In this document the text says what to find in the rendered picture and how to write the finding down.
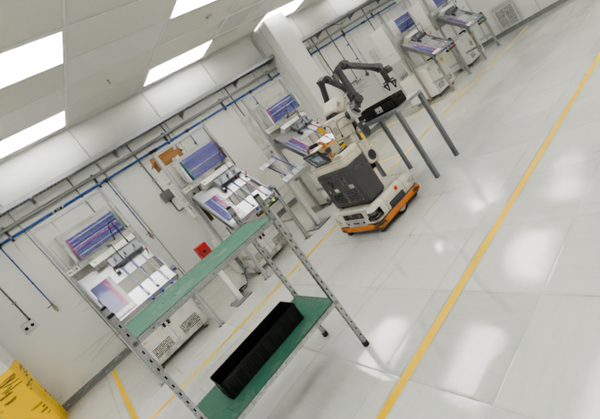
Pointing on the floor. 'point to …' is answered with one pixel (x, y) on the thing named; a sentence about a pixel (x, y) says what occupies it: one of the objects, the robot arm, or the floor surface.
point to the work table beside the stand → (412, 133)
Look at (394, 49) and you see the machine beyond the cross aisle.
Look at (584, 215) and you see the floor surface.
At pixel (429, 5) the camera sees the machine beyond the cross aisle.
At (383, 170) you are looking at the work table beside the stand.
